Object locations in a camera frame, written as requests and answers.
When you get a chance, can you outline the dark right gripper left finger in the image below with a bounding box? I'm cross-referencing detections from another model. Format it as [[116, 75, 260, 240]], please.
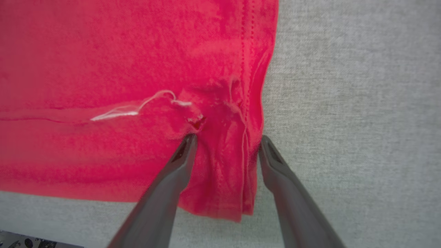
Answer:
[[106, 134, 199, 248]]

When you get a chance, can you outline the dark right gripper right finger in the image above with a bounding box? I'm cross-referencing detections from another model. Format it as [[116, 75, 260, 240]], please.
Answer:
[[258, 135, 347, 248]]

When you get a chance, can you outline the red and white shirt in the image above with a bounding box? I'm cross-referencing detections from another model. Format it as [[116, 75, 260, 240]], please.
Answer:
[[0, 0, 279, 223]]

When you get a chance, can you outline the grey fabric sofa cushion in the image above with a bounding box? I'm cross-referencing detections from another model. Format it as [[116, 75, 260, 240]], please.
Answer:
[[0, 0, 441, 248]]

